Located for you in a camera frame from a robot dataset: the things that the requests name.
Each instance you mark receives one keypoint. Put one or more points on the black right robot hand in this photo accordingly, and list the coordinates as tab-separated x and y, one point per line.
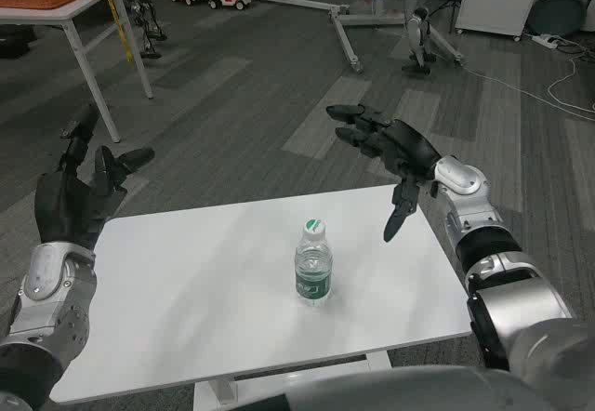
404	143

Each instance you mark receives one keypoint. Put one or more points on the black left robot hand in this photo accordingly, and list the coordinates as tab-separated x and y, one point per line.
65	206

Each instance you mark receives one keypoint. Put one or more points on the clear water bottle green label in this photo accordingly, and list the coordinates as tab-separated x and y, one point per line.
313	271

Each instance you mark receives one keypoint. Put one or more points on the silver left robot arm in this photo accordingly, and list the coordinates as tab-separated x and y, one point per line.
46	299

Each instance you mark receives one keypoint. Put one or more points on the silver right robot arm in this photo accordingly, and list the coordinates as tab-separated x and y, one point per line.
506	285

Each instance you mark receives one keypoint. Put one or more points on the hanging silver humanoid robot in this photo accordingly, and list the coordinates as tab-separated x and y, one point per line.
416	25

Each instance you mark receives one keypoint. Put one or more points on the black bag under table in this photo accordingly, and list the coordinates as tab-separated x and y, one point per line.
14	41

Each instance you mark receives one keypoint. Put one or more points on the white power strip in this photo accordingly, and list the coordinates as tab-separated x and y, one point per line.
545	40

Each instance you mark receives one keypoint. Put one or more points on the yellow measuring tape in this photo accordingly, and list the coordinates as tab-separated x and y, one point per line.
120	25

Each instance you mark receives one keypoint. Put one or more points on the white side table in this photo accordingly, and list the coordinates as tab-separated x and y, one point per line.
60	13

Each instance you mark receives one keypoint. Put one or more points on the dark teal round ball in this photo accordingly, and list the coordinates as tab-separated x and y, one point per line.
558	13

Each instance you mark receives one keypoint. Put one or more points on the black robot legs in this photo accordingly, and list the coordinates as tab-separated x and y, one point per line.
146	20

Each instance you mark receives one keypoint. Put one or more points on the silver robot chest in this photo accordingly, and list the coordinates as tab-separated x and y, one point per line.
418	390

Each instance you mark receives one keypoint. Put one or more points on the white gantry stand frame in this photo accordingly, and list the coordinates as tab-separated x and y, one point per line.
346	41

